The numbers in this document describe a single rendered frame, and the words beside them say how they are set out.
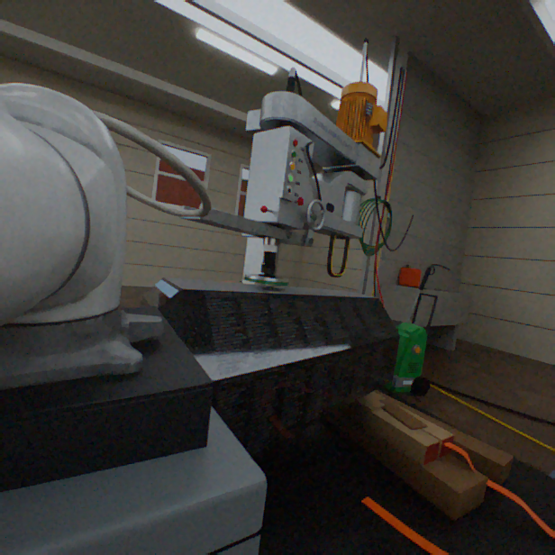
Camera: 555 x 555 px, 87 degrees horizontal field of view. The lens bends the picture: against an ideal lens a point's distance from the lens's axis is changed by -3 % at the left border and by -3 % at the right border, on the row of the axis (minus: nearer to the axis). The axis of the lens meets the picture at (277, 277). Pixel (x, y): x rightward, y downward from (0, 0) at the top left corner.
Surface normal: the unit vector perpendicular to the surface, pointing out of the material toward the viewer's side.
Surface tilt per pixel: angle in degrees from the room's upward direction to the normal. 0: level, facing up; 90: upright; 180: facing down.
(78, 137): 85
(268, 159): 90
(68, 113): 55
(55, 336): 87
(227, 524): 90
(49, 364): 62
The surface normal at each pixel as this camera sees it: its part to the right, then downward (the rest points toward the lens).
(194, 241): 0.55, 0.12
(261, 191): -0.64, -0.04
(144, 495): 0.12, -0.99
